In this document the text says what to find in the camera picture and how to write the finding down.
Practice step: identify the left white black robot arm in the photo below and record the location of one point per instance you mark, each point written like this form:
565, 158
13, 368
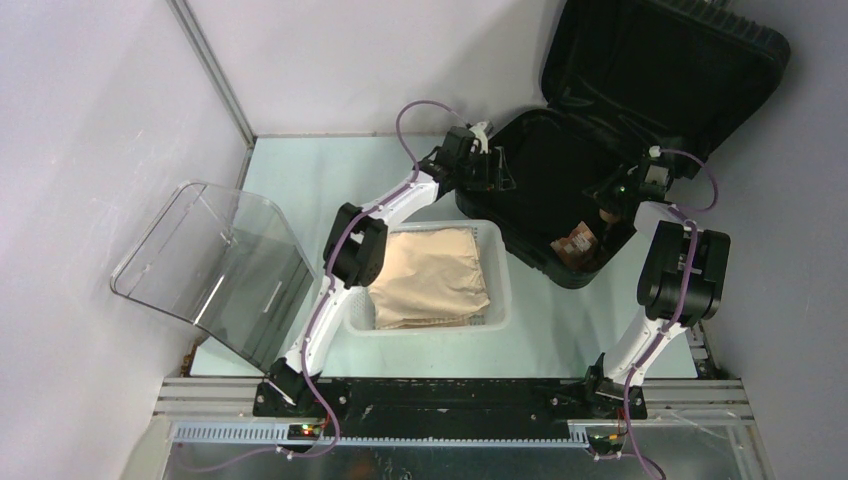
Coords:
355, 250

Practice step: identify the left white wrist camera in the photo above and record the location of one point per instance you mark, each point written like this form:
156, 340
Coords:
481, 131

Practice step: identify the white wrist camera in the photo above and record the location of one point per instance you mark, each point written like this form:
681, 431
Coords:
659, 171
481, 131

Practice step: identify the beige cloth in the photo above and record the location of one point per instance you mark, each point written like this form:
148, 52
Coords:
429, 278

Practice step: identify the round wooden brush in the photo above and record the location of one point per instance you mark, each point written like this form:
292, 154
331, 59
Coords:
610, 219

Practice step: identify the white perforated plastic basket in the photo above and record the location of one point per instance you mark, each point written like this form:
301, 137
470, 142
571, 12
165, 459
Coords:
359, 315

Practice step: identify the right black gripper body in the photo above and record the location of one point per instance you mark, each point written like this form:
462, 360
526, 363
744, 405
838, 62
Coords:
613, 194

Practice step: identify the aluminium frame rail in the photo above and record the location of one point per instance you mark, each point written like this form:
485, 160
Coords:
222, 409

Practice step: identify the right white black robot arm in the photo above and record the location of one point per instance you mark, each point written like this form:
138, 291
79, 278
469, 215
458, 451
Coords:
681, 283

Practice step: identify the black ribbed hard-shell suitcase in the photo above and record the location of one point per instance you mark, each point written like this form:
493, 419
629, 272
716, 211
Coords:
620, 77

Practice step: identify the clear acrylic bin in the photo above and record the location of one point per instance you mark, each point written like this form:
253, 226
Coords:
224, 261

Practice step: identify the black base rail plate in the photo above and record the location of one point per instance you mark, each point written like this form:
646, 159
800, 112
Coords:
445, 409

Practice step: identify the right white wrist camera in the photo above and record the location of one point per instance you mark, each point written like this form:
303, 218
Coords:
659, 171

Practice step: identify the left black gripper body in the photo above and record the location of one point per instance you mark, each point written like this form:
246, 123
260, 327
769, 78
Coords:
474, 172

